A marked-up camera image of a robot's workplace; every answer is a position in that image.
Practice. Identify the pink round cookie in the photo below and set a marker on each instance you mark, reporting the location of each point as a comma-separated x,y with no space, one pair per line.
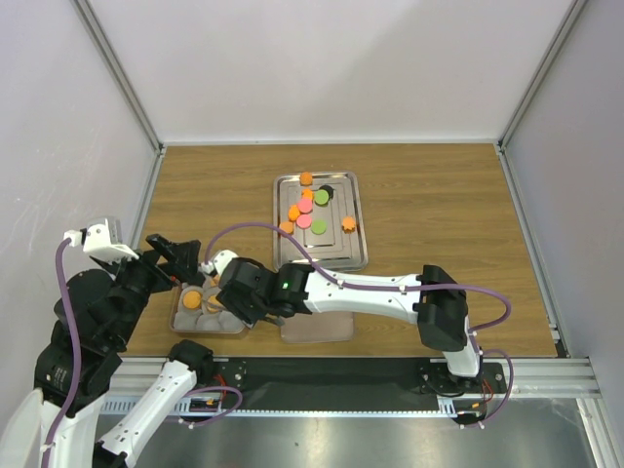
304,221
305,205

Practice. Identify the silver metal baking tray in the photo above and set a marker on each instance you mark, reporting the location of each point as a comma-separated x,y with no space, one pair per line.
325,217

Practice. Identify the rose gold tin lid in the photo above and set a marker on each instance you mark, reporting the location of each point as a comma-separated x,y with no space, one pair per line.
318,328

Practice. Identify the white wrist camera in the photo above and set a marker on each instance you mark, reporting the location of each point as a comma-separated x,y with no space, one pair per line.
103,241
216,265

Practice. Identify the orange pumpkin cookie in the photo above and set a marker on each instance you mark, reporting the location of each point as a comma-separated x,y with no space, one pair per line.
287,226

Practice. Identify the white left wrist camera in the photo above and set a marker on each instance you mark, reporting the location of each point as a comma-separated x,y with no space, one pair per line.
103,241

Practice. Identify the orange leaf cookie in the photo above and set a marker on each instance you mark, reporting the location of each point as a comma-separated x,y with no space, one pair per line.
348,224

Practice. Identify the green round cookie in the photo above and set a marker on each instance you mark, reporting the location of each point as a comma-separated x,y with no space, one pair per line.
321,197
318,227

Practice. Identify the silver metal tongs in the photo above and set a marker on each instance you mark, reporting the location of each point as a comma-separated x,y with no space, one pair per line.
250,315

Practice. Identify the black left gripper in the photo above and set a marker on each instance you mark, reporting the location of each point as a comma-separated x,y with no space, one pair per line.
181,261

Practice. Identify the orange swirl cookie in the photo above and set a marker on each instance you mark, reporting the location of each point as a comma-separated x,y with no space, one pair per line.
305,179

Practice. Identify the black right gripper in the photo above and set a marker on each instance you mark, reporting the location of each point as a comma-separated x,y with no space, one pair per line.
236,305

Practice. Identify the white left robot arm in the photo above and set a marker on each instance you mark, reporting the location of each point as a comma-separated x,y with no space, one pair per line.
104,287

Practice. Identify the tan round biscuit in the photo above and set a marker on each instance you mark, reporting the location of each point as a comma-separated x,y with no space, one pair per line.
212,305
192,300

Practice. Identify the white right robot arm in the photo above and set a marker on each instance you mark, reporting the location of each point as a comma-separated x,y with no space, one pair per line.
430,300

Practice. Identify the black sandwich cookie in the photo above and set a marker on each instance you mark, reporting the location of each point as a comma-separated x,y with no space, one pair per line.
329,190

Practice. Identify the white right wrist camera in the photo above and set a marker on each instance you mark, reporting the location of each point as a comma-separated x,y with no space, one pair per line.
216,265

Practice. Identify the rose gold cookie tin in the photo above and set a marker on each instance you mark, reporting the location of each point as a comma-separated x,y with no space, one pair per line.
199,321

